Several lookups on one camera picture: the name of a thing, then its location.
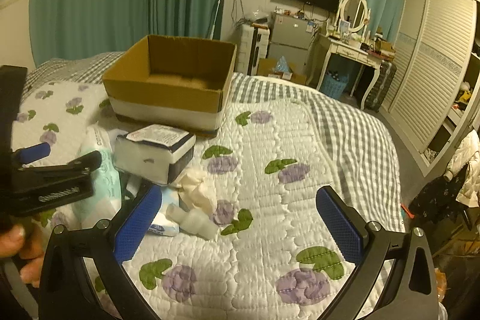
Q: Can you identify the mint green tissue pack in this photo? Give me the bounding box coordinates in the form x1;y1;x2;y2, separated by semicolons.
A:
72;124;121;228

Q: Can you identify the dark cotton pad pack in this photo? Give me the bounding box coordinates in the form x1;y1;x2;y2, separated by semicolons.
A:
114;124;196;185

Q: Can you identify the person's left hand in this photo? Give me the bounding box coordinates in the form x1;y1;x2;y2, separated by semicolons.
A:
0;223;45;288

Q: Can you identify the blue cloud tissue packet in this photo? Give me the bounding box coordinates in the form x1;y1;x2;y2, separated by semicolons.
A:
148;187;180;237

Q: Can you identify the white plastic bottle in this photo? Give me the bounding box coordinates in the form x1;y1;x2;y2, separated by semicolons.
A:
165;204;218;241

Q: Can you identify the dark clothes pile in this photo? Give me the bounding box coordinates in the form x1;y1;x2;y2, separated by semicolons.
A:
408;130;480;227

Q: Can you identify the crumpled beige tissue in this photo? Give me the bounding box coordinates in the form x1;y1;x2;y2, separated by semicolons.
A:
172;168;217;217

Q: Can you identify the open cardboard box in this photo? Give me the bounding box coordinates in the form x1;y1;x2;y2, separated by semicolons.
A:
103;35;237;135

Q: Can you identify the floral white quilt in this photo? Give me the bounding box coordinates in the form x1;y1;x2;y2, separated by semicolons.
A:
10;79;406;320

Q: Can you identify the grey checked bed sheet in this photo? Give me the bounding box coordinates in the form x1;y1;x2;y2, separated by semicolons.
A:
22;50;449;320

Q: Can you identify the white louvered wardrobe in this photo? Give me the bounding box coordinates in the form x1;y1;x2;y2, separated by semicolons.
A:
380;0;479;175

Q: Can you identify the dark checked suitcase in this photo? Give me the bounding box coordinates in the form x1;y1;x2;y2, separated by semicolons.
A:
365;60;397;112

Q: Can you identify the cardboard box on floor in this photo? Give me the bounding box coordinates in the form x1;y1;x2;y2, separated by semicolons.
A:
257;56;307;85

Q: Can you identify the white suitcase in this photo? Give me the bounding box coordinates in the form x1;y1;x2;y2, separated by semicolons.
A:
236;24;270;76

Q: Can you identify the blue laundry basket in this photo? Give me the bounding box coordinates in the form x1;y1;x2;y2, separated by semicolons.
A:
320;71;348;100

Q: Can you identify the white dressing table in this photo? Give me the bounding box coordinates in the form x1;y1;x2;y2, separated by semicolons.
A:
316;34;382;110

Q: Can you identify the silver mini fridge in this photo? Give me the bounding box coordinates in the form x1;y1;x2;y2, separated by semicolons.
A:
268;13;316;75

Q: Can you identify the oval vanity mirror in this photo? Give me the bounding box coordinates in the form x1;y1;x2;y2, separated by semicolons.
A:
337;0;371;33

